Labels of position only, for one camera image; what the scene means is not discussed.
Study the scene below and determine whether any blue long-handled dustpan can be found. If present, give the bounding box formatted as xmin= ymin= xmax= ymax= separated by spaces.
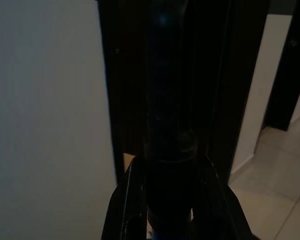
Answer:
xmin=143 ymin=0 xmax=200 ymax=240

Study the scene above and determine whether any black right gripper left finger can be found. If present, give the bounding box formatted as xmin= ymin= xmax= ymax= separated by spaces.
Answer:
xmin=107 ymin=155 xmax=149 ymax=240

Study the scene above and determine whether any dark narrow door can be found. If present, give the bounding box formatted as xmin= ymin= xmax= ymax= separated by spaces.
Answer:
xmin=261 ymin=0 xmax=300 ymax=132

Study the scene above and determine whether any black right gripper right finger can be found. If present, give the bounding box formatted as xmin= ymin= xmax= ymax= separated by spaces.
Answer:
xmin=191 ymin=154 xmax=255 ymax=240

